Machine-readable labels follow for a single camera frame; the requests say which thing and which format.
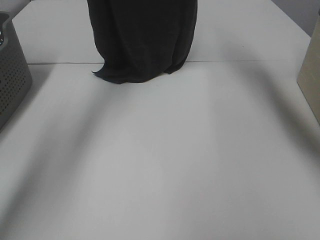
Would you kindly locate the dark navy towel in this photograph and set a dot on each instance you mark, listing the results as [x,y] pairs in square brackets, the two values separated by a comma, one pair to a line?
[139,40]

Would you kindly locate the beige box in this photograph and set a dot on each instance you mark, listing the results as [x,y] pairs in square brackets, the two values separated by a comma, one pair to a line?
[308,78]

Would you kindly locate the grey perforated plastic basket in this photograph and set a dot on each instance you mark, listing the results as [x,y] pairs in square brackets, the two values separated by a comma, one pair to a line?
[15,76]

